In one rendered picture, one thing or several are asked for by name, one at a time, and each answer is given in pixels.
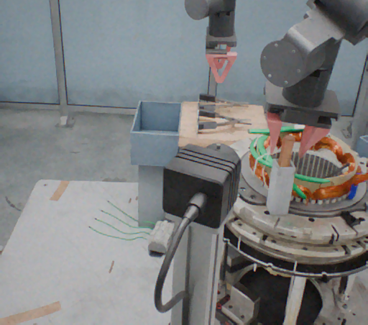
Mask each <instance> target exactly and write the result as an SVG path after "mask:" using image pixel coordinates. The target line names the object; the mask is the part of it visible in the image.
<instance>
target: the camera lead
mask: <svg viewBox="0 0 368 325"><path fill-rule="evenodd" d="M209 205H210V199H209V197H208V196H207V195H206V194H204V193H201V192H198V193H196V194H195V195H194V196H193V198H192V199H191V200H189V202H188V203H187V204H186V206H185V214H184V216H183V218H182V221H181V222H180V225H179V226H178V227H177V229H176V230H175V233H174V235H173V238H172V241H171V243H170V246H169V247H168V251H167V254H166V255H165V257H164V259H163V262H162V265H161V268H160V271H159V274H158V276H157V281H156V285H155V295H154V301H155V308H156V309H157V311H158V312H160V313H165V312H168V311H169V310H170V309H172V308H173V307H174V306H175V304H176V303H177V302H179V301H180V300H183V310H182V325H188V299H189V293H188V291H186V290H182V291H180V292H179V293H176V295H175V296H174V297H172V298H171V299H170V300H169V301H168V302H167V303H165V305H163V304H162V288H163V285H164V282H165V279H166V277H167V274H168V270H169V268H170V265H171V262H172V261H173V257H174V254H175V251H176V249H177V247H178V245H179V244H180V240H181V239H182V236H183V233H184V231H185V229H186V227H187V226H188V225H189V224H190V223H191V222H192V221H193V220H194V219H199V218H200V217H201V216H202V215H203V213H204V212H205V210H206V209H207V208H208V207H209Z"/></svg>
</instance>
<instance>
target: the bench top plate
mask: <svg viewBox="0 0 368 325"><path fill-rule="evenodd" d="M61 181H65V180H39V181H38V182H37V184H35V186H34V188H33V190H32V193H31V195H30V197H29V199H28V201H27V202H26V204H25V207H24V209H23V211H22V213H21V216H20V217H19V220H18V222H17V223H16V224H15V228H14V230H13V232H12V233H11V236H10V238H9V241H7V243H6V246H5V248H4V251H3V252H2V254H1V256H0V318H4V317H7V316H12V315H16V314H17V313H21V312H24V311H29V310H32V309H35V308H40V307H42V306H45V305H48V304H51V303H54V302H58V301H59V302H60V305H61V308H62V310H61V311H57V312H55V313H51V314H48V315H45V316H43V317H40V318H38V319H32V320H30V321H25V322H22V323H19V324H16V325H168V324H169V323H170V320H171V309H170V310H169V311H168V312H165V313H160V312H158V311H157V309H156V308H155V301H154V295H155V285H156V281H157V276H158V274H159V271H160V268H161V265H162V262H163V259H164V257H165V255H166V254H167V253H166V254H165V255H164V254H163V256H162V257H161V258H157V257H150V255H148V253H149V251H148V239H149V237H150V235H149V234H147V233H144V232H148V233H150V234H151V233H152V231H154V229H153V230H152V229H147V228H140V229H138V228H133V227H130V226H135V227H139V222H138V221H135V220H133V219H132V218H134V219H137V220H139V194H138V183H125V182H105V181H84V180H70V182H69V184H68V186H67V188H66V189H65V191H64V193H63V195H62V196H61V198H59V199H58V201H51V200H50V198H51V196H52V195H53V193H54V192H55V190H56V188H57V187H58V185H60V183H61ZM108 201H110V202H111V203H112V204H113V205H115V206H117V207H118V208H120V210H121V211H123V212H125V213H126V214H128V215H130V216H131V217H132V218H130V217H129V216H127V215H126V214H124V213H122V212H121V211H120V210H118V208H116V207H115V206H113V205H112V204H111V203H109V202H108ZM99 210H102V211H105V212H106V213H109V214H112V215H114V216H115V217H117V218H119V219H121V220H122V221H125V223H127V224H128V225H130V226H128V225H126V224H123V223H122V221H120V220H118V219H117V218H115V217H113V216H111V215H108V214H106V213H104V212H102V211H99ZM94 218H97V219H100V220H102V221H103V222H105V223H107V224H110V225H112V226H114V227H115V228H117V229H118V230H120V231H122V232H126V233H134V232H142V233H138V234H129V235H128V234H125V233H122V232H120V231H118V230H116V229H115V228H113V227H111V226H109V225H107V224H105V223H102V222H100V221H98V220H96V219H94ZM87 225H88V226H87ZM89 226H91V227H92V228H93V229H95V230H96V231H99V232H102V233H104V234H106V235H109V236H114V237H120V238H124V239H133V238H136V237H144V238H146V239H147V240H146V239H143V238H139V239H134V240H123V239H118V238H114V237H107V236H105V235H102V234H99V232H96V231H94V230H92V229H91V228H89ZM172 281H173V259H172V262H171V265H170V268H169V270H168V274H167V277H166V279H165V282H164V285H163V288H162V304H163V305H165V303H167V302H168V301H169V300H170V299H171V298H172Z"/></svg>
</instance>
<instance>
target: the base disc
mask: <svg viewBox="0 0 368 325"><path fill-rule="evenodd" d="M253 268H254V264H252V265H249V266H246V267H243V268H241V269H238V270H237V271H236V272H233V273H228V272H227V270H226V282H228V284H230V285H231V287H232V286H233V285H234V284H236V283H237V281H239V280H240V278H241V277H242V276H243V275H245V274H246V273H247V272H249V271H250V270H252V269H253ZM308 280H309V281H310V282H311V283H312V284H313V285H314V286H315V288H316V289H317V290H318V292H319V293H320V296H321V300H322V306H323V304H324V303H325V302H327V303H330V304H331V305H333V306H334V307H336V304H335V301H334V294H333V291H332V290H333V288H334V287H335V286H339V284H340V282H341V277H340V278H331V279H330V280H329V281H328V282H326V283H325V282H323V281H321V280H319V279H311V278H309V279H308ZM227 294H228V295H231V289H227V288H226V292H225V296H226V295H227ZM350 300H351V306H352V311H351V312H350V313H343V314H344V319H346V320H347V321H346V325H368V290H367V288H366V286H365V285H364V284H363V281H362V280H361V279H360V278H359V277H358V276H357V275H356V277H355V279H354V284H353V288H352V290H351V295H350ZM213 325H224V324H223V323H221V322H220V321H219V320H218V319H216V318H215V317H214V323H213Z"/></svg>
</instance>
